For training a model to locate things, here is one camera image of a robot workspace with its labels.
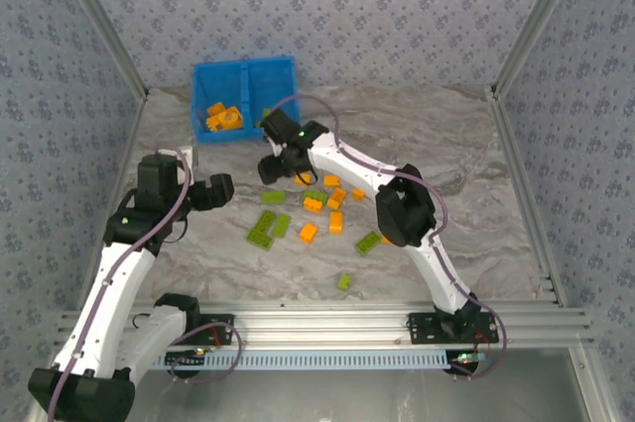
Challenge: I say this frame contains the orange lego window frame block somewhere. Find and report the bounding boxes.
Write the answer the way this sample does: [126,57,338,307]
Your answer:
[213,107,244,133]

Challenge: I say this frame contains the blue two-compartment plastic bin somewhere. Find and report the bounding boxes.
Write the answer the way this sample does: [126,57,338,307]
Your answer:
[190,57,302,144]

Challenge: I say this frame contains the small circuit board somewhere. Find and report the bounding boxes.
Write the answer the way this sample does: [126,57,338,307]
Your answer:
[448,351,490,374]
[165,350,207,369]

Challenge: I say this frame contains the purple cable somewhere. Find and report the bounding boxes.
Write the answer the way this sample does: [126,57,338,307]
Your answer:
[48,143,244,422]
[270,93,510,382]

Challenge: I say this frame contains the left white camera bracket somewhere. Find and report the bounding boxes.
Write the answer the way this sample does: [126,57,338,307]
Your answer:
[176,145,200,169]

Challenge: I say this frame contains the aluminium side rail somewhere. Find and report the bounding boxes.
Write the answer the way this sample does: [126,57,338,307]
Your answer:
[76,91,151,312]
[486,86,570,309]

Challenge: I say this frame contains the aluminium frame post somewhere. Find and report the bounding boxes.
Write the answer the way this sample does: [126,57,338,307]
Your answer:
[49,0,150,101]
[489,0,591,95]

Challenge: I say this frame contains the aluminium cross rail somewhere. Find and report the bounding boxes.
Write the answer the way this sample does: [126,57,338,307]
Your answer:
[53,306,595,350]

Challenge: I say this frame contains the light blue slotted cable duct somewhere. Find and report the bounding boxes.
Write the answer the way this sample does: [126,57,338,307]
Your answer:
[148,348,451,372]

